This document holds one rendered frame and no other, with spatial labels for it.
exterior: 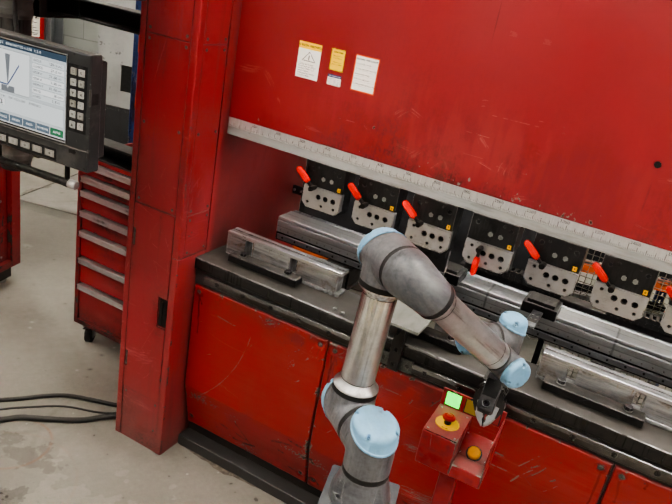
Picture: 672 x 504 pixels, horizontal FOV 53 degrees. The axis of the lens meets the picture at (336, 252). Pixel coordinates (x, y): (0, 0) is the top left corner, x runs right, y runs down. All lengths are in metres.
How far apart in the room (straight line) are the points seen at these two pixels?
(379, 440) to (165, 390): 1.37
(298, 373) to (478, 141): 1.05
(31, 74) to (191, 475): 1.62
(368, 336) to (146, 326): 1.31
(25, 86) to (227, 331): 1.09
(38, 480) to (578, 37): 2.40
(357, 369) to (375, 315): 0.15
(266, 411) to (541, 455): 1.02
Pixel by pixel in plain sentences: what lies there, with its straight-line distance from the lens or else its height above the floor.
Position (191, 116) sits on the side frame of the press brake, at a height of 1.42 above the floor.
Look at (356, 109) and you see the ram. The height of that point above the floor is 1.55.
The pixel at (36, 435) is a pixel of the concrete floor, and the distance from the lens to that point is 3.13.
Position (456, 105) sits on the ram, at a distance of 2.12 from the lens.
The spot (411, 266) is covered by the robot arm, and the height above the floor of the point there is 1.40.
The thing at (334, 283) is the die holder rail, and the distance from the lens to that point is 2.43.
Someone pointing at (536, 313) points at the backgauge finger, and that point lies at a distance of 2.40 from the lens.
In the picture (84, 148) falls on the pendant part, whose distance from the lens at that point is 2.23.
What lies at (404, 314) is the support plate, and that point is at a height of 1.00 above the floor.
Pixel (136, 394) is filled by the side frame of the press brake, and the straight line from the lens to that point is 2.94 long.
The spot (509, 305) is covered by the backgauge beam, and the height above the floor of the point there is 0.97.
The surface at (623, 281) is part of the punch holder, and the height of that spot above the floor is 1.28.
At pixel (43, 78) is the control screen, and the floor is 1.49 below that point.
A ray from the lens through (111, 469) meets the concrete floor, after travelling 2.95.
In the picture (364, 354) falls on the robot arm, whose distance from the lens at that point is 1.64.
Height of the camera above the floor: 1.94
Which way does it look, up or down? 22 degrees down
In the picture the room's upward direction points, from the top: 11 degrees clockwise
